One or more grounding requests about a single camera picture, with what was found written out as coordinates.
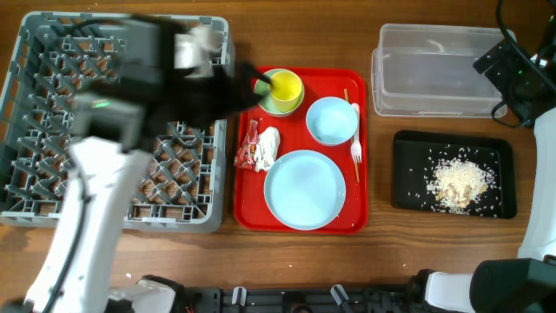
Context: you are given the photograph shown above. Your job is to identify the white napkin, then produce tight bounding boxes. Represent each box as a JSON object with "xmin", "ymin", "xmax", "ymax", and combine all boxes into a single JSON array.
[{"xmin": 254, "ymin": 127, "xmax": 281, "ymax": 172}]

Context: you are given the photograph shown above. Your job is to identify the red snack wrapper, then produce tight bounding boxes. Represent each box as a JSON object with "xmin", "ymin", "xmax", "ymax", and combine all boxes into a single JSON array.
[{"xmin": 234, "ymin": 120, "xmax": 259, "ymax": 170}]

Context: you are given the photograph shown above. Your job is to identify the light blue bowl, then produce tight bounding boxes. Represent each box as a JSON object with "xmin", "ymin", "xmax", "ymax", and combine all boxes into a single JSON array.
[{"xmin": 306, "ymin": 97, "xmax": 359, "ymax": 146}]

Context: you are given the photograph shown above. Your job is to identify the light blue plate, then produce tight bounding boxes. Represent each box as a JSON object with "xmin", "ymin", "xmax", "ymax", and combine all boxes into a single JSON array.
[{"xmin": 263, "ymin": 150, "xmax": 347, "ymax": 231}]

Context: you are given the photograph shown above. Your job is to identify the rice food scraps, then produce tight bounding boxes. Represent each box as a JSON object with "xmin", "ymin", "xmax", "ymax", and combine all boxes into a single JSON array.
[{"xmin": 401, "ymin": 144, "xmax": 501, "ymax": 216}]

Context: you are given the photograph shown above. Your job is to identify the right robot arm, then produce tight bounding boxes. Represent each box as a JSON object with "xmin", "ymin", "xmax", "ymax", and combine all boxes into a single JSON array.
[{"xmin": 403, "ymin": 5, "xmax": 555, "ymax": 312}]

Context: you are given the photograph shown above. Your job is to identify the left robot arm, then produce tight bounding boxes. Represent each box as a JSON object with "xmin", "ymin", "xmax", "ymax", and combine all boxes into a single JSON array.
[{"xmin": 3, "ymin": 15, "xmax": 261, "ymax": 312}]

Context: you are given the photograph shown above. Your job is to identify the grey dishwasher rack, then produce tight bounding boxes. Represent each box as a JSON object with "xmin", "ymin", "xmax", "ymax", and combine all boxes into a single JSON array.
[{"xmin": 1, "ymin": 11, "xmax": 227, "ymax": 233}]

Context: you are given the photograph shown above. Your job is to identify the black waste tray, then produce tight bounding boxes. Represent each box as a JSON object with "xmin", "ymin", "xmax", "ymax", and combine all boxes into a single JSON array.
[{"xmin": 393, "ymin": 130, "xmax": 517, "ymax": 219}]

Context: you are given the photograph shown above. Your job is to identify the light green bowl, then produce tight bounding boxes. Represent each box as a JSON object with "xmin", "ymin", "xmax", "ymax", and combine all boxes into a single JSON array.
[{"xmin": 253, "ymin": 69, "xmax": 305, "ymax": 119}]

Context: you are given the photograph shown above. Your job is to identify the yellow plastic cup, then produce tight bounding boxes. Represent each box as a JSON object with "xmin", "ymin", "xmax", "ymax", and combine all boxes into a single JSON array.
[{"xmin": 270, "ymin": 70, "xmax": 303, "ymax": 113}]

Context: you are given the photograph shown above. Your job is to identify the red serving tray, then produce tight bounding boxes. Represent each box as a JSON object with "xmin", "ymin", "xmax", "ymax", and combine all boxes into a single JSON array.
[{"xmin": 234, "ymin": 68, "xmax": 368, "ymax": 235}]

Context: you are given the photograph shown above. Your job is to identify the wooden chopstick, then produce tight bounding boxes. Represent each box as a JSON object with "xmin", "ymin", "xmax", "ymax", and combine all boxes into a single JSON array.
[{"xmin": 343, "ymin": 89, "xmax": 361, "ymax": 183}]

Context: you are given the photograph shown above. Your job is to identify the white plastic fork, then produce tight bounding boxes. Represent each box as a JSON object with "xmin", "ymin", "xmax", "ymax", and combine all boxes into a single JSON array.
[{"xmin": 351, "ymin": 103, "xmax": 362, "ymax": 163}]

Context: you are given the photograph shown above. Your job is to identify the clear plastic bin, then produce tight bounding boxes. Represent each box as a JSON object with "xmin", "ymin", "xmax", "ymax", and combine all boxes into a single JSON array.
[{"xmin": 371, "ymin": 23, "xmax": 503, "ymax": 118}]

